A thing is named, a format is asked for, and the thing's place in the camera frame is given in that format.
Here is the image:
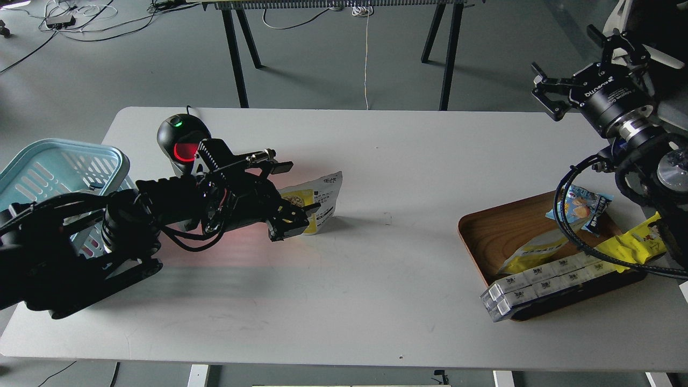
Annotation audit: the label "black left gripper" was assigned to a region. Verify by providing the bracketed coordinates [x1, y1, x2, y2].
[193, 139, 320, 241]

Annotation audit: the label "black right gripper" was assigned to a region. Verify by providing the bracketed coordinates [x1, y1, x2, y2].
[531, 24, 657, 139]

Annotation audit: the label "yellow white snack pouch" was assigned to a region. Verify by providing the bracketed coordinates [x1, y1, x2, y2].
[278, 171, 342, 235]

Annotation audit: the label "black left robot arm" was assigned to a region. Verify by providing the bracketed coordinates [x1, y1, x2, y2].
[2, 139, 319, 319]

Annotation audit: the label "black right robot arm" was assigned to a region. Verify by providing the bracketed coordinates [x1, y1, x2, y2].
[532, 25, 686, 279]

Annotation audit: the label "blue snack bag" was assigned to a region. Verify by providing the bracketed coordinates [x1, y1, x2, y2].
[564, 185, 613, 236]

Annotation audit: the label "yellow cartoon snack bag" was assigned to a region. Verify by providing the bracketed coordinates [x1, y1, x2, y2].
[595, 212, 667, 265]

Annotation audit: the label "white boxed snack pack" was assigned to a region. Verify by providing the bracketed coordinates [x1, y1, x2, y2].
[480, 252, 616, 323]

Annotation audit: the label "light blue plastic basket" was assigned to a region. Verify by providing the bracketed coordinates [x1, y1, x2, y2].
[1, 139, 135, 266]

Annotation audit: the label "black barcode scanner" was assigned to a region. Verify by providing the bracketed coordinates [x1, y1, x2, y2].
[157, 113, 211, 177]

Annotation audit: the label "black trestle table legs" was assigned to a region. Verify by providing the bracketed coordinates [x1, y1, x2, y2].
[199, 1, 474, 111]

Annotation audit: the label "brown wooden tray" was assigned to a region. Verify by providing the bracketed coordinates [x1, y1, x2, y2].
[457, 192, 646, 323]

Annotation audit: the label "black cable loop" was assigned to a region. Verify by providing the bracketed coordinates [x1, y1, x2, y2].
[553, 155, 688, 279]

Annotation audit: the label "white hanging cable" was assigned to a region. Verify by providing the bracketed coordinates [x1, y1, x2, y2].
[352, 4, 375, 110]

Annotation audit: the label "floor cables and adapter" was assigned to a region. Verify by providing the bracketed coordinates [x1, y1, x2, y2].
[0, 0, 186, 75]

